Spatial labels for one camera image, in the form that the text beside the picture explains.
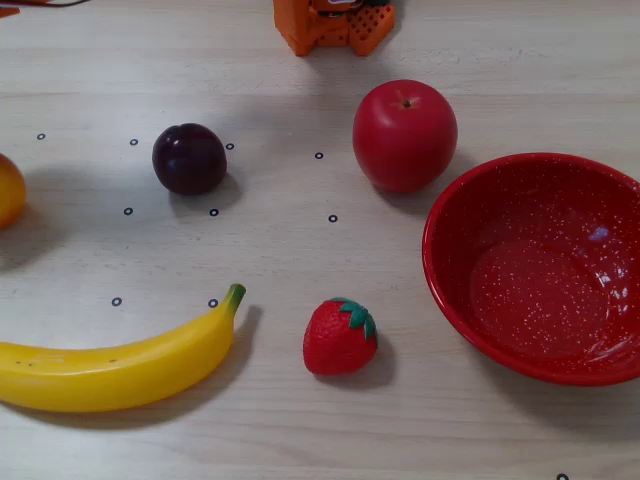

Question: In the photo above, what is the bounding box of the yellow orange toy peach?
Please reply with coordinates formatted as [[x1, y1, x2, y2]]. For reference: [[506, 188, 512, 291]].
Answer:
[[0, 152, 27, 231]]

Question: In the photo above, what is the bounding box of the orange robot base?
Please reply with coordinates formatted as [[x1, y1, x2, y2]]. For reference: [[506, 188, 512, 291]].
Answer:
[[273, 0, 397, 57]]

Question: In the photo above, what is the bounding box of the red speckled enamel bowl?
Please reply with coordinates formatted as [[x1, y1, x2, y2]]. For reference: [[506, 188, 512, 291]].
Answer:
[[421, 152, 640, 387]]

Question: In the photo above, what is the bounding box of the red toy strawberry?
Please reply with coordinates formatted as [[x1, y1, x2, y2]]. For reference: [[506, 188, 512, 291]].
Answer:
[[302, 297, 380, 377]]

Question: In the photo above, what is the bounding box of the red toy apple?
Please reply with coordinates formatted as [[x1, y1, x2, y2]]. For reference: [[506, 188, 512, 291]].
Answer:
[[352, 79, 459, 195]]

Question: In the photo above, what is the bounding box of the dark purple toy plum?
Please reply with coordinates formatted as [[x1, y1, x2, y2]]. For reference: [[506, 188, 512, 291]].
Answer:
[[151, 122, 229, 197]]

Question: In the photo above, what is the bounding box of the yellow toy banana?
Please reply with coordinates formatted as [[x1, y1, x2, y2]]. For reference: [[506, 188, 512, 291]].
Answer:
[[0, 283, 247, 414]]

